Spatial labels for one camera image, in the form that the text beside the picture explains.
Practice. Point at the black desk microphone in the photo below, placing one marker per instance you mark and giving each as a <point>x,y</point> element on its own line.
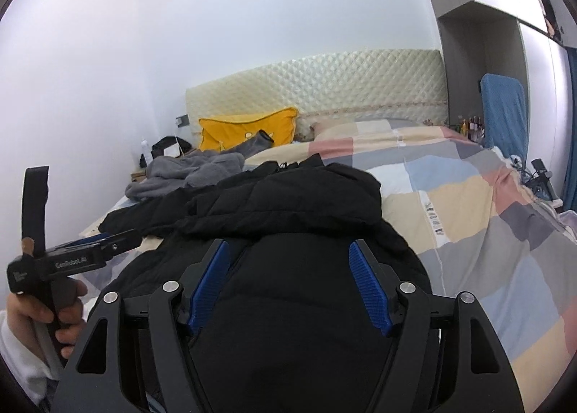
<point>541,172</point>

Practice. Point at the blue curtain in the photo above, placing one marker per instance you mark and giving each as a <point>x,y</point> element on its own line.
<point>571,124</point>

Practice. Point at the wooden bedside table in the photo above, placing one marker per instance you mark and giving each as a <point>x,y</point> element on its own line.
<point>137,175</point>

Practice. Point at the white plastic bottle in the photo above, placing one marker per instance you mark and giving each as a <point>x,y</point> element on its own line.
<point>144,156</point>

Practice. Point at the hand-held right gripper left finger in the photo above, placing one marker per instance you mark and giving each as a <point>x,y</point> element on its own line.
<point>209,282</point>

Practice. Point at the row of small bottles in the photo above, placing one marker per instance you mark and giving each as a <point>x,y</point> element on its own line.
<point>471,129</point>

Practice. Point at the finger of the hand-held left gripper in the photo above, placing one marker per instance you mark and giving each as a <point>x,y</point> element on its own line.
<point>97,240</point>
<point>126,239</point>

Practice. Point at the grey and white wardrobe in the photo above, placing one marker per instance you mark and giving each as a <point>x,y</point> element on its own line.
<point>478,34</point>

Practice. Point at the pastel checked quilt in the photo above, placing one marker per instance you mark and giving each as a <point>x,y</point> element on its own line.
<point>473,224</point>

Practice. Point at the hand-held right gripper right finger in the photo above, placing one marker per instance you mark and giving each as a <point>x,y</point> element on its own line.
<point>367,287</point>

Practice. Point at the person's left hand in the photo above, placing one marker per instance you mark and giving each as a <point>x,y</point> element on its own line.
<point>27,314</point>

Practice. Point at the dark wall socket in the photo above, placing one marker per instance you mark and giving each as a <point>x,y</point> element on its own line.
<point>182,120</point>

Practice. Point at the black puffer jacket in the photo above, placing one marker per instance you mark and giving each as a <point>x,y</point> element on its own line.
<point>293,260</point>

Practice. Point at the person's left forearm white sleeve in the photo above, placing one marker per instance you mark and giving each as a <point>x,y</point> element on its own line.
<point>22,368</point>

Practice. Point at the yellow pillow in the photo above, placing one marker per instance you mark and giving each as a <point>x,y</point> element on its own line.
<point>243,129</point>

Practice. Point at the black bag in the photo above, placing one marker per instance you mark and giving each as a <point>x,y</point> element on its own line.
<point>164,142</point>

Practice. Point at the grey fleece garment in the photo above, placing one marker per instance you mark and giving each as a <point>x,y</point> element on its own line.
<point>189,169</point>

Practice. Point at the chair with blue cover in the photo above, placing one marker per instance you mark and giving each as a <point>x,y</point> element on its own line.
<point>502,115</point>

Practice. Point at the cream quilted headboard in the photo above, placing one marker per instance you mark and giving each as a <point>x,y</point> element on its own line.
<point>338,79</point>

